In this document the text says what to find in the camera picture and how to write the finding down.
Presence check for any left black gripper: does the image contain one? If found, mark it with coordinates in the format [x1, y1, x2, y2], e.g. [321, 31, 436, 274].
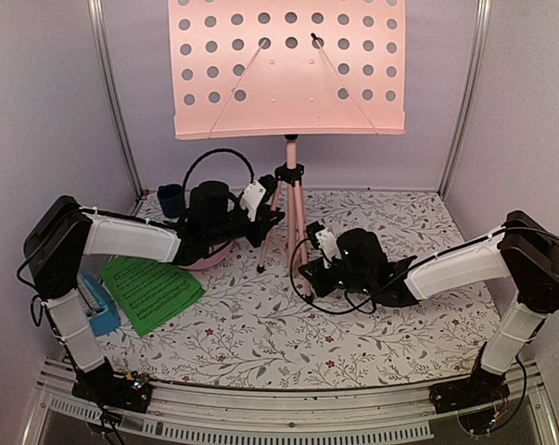
[206, 196, 283, 247]

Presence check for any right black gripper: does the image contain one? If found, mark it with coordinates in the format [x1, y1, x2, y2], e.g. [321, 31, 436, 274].
[301, 256, 375, 298]

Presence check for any pink music stand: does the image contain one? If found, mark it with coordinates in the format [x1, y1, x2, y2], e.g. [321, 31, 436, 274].
[167, 0, 409, 296]

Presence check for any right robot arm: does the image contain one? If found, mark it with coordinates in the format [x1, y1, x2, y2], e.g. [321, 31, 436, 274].
[289, 210, 559, 404]

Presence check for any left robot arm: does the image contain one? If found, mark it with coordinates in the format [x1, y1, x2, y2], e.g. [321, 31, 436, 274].
[23, 181, 286, 402]

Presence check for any pink plate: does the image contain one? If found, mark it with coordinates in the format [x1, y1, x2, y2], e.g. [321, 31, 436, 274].
[177, 241, 234, 271]

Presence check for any floral table mat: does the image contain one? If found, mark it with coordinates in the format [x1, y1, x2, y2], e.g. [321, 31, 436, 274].
[77, 187, 510, 389]

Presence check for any dark blue cup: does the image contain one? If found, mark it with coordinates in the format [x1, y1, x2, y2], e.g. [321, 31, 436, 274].
[157, 184, 185, 219]

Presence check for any green sheet music stack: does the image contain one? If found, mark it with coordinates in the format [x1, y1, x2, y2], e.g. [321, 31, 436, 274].
[100, 257, 205, 338]

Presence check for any blue melodica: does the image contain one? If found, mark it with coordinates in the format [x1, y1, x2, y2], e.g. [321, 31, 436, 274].
[77, 270, 121, 337]

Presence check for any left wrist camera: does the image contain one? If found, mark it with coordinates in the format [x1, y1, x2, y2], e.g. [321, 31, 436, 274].
[239, 174, 277, 222]

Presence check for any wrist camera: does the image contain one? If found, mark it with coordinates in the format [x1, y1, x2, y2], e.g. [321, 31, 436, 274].
[306, 222, 341, 269]
[239, 174, 277, 222]

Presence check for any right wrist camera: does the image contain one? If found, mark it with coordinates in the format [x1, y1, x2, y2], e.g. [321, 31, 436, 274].
[306, 222, 341, 269]

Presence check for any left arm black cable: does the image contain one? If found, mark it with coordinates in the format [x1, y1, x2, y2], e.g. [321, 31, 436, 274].
[182, 147, 257, 219]

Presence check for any front aluminium rail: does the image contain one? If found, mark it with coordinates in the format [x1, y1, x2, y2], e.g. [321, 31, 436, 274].
[22, 360, 559, 444]

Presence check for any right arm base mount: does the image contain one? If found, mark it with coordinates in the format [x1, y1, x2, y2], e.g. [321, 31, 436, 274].
[429, 365, 510, 436]

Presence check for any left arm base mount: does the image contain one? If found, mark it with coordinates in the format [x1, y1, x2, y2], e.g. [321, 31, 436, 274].
[71, 370, 153, 413]

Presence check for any left aluminium frame post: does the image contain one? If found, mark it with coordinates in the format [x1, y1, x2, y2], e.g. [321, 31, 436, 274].
[87, 0, 144, 199]

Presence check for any aluminium frame post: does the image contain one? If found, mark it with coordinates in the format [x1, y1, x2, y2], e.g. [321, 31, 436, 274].
[87, 0, 144, 199]
[438, 0, 492, 200]

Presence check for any right aluminium frame post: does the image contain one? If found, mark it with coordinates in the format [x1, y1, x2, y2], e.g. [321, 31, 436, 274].
[438, 0, 492, 200]

